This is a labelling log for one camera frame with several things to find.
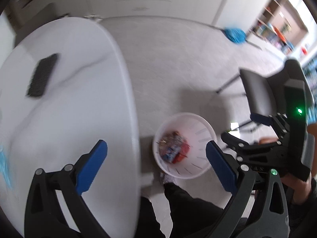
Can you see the brown shiny wrapper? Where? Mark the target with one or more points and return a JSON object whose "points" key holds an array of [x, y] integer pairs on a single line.
{"points": [[171, 137]]}

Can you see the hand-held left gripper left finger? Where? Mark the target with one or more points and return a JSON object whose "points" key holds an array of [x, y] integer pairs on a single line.
{"points": [[92, 166]]}

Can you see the blue mop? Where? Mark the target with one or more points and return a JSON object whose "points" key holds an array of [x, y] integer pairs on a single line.
{"points": [[234, 34]]}

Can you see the grey chair with black legs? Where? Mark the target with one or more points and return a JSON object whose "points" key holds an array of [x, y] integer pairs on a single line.
{"points": [[260, 94]]}

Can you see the person's right hand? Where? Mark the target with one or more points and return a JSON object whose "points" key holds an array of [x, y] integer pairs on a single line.
{"points": [[297, 188]]}

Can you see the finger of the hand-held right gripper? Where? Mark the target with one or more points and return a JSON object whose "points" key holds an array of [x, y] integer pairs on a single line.
{"points": [[232, 141], [260, 119]]}

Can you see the white slotted bin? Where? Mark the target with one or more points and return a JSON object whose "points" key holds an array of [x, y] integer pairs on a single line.
{"points": [[198, 138]]}

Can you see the bookshelf with colourful items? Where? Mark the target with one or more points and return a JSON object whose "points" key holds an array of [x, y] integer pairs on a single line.
{"points": [[279, 24]]}

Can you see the person's dark clothed legs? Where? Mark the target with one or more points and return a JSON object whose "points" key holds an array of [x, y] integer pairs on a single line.
{"points": [[188, 208]]}

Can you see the person's grey shoe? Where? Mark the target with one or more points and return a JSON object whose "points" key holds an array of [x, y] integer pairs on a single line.
{"points": [[168, 178]]}

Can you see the light blue plastic wrapper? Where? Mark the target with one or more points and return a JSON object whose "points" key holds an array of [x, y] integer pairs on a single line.
{"points": [[3, 166]]}

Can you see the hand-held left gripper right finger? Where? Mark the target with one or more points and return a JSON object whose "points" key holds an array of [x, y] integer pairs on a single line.
{"points": [[221, 166]]}

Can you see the black mesh mat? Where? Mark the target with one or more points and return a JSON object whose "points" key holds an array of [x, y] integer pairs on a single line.
{"points": [[42, 75]]}

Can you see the brown chair seat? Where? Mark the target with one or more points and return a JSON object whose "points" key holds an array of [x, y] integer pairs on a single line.
{"points": [[267, 140]]}

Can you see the person's right forearm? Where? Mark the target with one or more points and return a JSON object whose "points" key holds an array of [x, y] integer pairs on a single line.
{"points": [[303, 218]]}

